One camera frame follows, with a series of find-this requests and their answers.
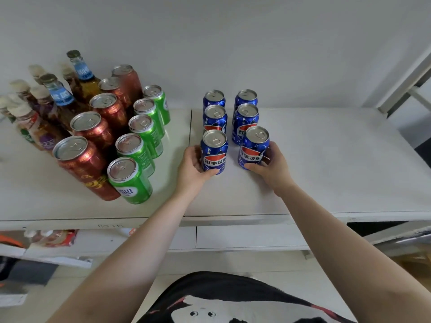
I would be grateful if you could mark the person's left hand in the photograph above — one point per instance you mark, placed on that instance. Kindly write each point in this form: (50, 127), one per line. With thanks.
(190, 171)

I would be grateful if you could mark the person's right hand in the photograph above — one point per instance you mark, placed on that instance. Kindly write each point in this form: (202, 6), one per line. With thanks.
(277, 173)

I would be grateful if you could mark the person's left thumb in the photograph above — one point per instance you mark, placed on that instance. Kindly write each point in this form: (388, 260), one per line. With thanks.
(210, 174)

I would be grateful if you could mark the person's right thumb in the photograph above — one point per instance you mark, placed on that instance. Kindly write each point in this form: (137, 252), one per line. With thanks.
(256, 168)

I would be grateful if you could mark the blue soda can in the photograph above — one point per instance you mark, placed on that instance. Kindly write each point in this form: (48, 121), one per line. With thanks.
(252, 151)
(213, 154)

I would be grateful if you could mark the person's left forearm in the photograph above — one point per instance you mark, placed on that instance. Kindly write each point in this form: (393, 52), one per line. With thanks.
(134, 259)

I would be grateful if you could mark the person's right forearm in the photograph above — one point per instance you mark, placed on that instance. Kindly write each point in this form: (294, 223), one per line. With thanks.
(336, 252)

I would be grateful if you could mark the rows of blue cans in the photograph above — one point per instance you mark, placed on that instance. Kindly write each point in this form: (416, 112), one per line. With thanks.
(215, 118)

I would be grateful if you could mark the white shelving unit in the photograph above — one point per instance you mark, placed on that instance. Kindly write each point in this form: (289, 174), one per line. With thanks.
(235, 237)

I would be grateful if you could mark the green drink can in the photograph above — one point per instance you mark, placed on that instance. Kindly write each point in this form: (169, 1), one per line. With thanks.
(153, 114)
(138, 154)
(160, 104)
(133, 186)
(148, 134)

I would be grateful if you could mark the red drink can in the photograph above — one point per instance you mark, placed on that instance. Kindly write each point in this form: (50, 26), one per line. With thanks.
(112, 114)
(84, 164)
(96, 132)
(123, 95)
(131, 84)

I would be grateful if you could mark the black shirt with white print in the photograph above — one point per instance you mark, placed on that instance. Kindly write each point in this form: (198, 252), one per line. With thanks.
(235, 299)

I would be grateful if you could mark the blue-label glass bottle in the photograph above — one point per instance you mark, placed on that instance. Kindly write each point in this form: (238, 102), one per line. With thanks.
(60, 95)
(82, 70)

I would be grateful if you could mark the colourful snack packet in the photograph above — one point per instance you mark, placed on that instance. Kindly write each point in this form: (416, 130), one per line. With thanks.
(54, 238)

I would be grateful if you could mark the cluster of white-capped bottles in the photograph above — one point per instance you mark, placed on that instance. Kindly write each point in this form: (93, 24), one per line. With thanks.
(33, 126)

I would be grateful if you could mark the brown cardboard box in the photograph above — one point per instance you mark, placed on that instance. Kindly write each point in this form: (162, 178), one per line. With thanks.
(417, 269)

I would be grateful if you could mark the orange object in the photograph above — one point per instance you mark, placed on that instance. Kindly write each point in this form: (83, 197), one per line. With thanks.
(10, 241)

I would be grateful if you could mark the white metal shelf post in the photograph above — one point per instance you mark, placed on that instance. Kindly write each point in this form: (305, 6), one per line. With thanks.
(404, 87)

